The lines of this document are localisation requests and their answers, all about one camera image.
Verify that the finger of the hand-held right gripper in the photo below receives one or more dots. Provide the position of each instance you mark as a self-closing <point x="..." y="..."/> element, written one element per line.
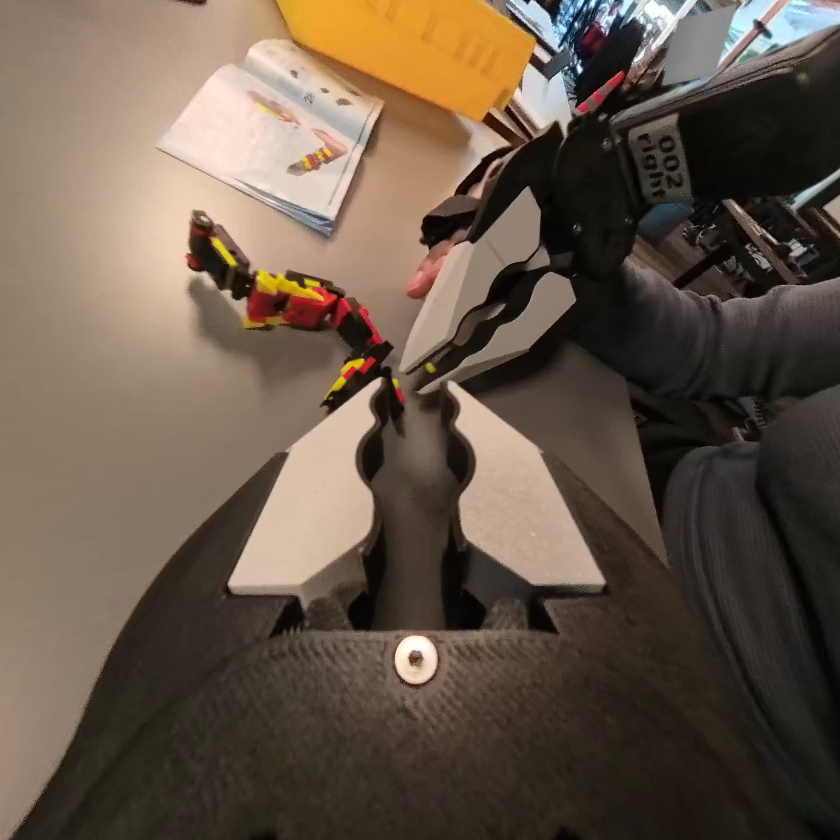
<point x="472" y="262"/>
<point x="525" y="328"/>

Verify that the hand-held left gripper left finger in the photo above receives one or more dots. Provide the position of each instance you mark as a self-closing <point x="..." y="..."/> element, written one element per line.
<point x="308" y="518"/>

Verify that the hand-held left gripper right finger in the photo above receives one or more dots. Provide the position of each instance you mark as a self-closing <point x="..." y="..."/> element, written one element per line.
<point x="525" y="525"/>

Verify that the black red yellow lego model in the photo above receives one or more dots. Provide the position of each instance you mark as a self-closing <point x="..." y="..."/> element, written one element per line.
<point x="289" y="305"/>

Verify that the yellow plastic bin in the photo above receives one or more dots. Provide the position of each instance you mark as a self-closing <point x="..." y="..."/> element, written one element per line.
<point x="407" y="46"/>

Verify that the person's right forearm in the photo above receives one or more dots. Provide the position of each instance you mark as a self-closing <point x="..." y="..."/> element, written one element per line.
<point x="722" y="328"/>

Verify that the orange traffic cone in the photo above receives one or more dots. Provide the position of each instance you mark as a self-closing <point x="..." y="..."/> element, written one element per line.
<point x="600" y="92"/>

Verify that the open instruction booklet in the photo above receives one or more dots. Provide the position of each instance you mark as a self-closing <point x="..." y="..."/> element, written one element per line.
<point x="262" y="144"/>

